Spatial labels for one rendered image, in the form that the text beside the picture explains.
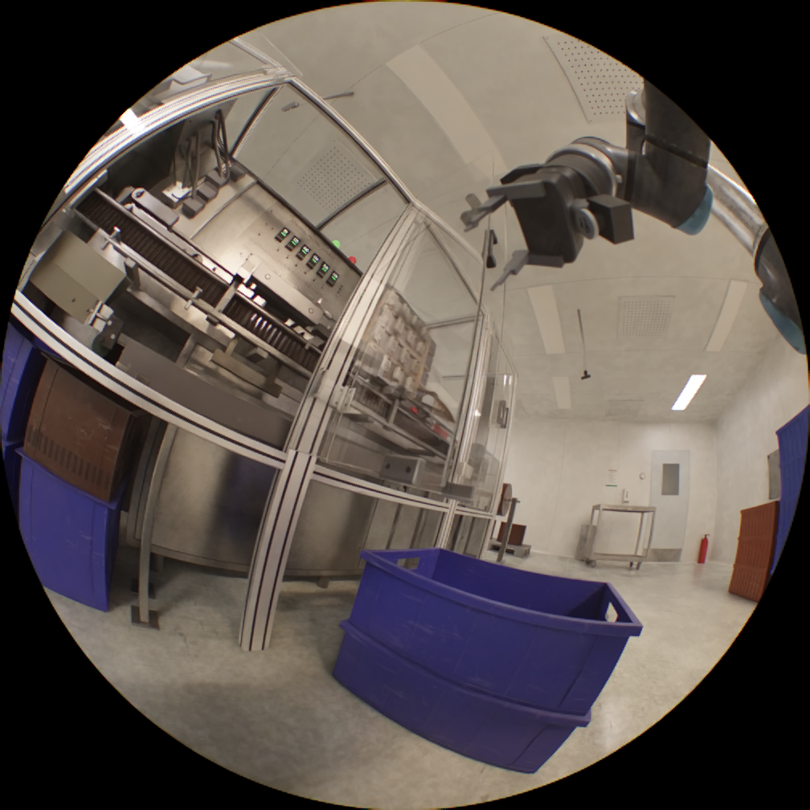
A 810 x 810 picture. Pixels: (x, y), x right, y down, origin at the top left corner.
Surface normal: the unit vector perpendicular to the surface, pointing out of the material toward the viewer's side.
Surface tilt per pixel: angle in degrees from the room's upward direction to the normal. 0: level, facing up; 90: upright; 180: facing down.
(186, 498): 90
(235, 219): 90
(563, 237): 155
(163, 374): 90
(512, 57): 180
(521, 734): 90
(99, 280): 79
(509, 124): 180
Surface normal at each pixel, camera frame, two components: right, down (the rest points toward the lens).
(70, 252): 0.81, -0.17
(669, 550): -0.57, -0.42
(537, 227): -0.62, 0.77
